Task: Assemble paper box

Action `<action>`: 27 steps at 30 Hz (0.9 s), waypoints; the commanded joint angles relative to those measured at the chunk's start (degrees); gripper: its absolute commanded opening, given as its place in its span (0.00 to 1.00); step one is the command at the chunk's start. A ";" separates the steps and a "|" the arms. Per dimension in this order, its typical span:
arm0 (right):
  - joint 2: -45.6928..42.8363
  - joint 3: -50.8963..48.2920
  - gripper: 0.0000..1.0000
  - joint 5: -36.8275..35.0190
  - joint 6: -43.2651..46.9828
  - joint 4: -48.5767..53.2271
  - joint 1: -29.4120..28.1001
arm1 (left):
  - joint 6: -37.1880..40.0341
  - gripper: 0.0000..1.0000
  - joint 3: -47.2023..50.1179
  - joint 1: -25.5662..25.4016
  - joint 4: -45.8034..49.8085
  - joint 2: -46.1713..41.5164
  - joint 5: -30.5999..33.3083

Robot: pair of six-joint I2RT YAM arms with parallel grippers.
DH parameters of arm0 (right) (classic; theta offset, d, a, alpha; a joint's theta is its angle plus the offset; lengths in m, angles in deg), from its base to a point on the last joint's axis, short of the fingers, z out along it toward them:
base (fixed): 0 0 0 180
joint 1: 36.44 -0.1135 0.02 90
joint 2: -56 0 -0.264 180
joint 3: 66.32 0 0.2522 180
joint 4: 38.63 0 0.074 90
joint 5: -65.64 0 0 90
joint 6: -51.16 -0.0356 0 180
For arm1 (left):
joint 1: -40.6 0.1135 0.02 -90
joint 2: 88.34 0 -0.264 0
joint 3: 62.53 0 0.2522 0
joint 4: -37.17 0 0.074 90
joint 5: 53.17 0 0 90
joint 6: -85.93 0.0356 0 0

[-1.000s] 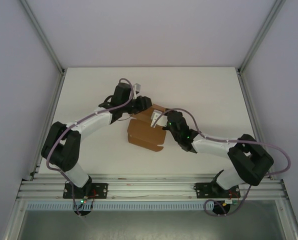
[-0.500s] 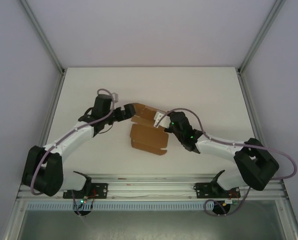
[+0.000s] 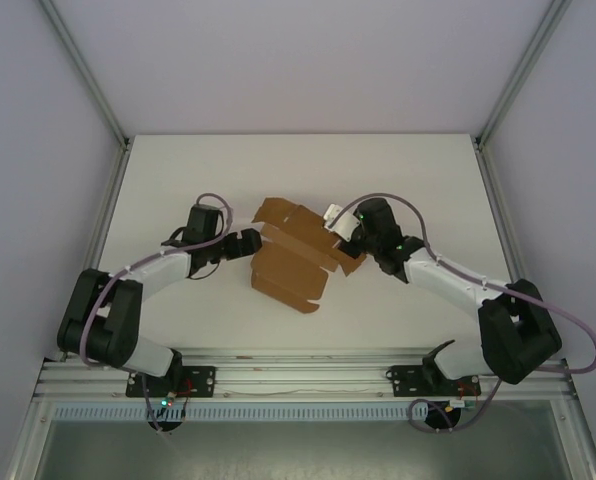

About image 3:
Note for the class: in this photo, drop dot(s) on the brown cardboard box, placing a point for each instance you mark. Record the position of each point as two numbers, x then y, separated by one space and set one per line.
288 270

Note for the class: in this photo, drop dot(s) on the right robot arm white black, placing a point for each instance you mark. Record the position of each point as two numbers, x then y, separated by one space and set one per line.
513 340

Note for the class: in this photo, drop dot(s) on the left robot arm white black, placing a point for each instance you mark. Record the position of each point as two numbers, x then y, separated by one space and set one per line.
103 310

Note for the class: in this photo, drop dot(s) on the small circuit board with LED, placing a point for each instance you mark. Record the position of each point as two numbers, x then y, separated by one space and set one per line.
462 403
166 402

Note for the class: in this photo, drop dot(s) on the grey metal panel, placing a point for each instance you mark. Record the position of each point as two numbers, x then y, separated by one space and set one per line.
303 450

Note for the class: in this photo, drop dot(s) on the aluminium table side rail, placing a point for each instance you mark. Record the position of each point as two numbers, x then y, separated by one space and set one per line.
500 210
105 210

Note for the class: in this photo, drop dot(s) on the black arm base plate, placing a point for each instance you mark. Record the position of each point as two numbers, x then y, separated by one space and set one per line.
403 380
200 380

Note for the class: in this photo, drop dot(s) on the aluminium mounting rail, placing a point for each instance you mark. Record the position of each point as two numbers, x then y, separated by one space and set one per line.
303 372

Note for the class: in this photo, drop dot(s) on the aluminium frame post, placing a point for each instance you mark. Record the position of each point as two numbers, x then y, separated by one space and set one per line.
520 75
90 75

